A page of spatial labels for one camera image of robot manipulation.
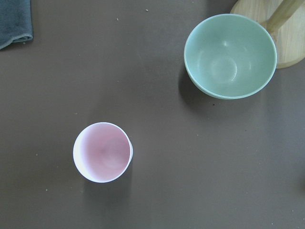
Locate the grey folded cloth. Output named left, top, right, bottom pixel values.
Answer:
left=0, top=0, right=33, bottom=49

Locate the wooden stand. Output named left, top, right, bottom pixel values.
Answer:
left=230, top=0, right=305, bottom=69

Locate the pink plastic cup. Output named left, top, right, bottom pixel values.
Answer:
left=73, top=122, right=133, bottom=183

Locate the green bowl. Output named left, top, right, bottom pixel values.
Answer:
left=183, top=14, right=277, bottom=100

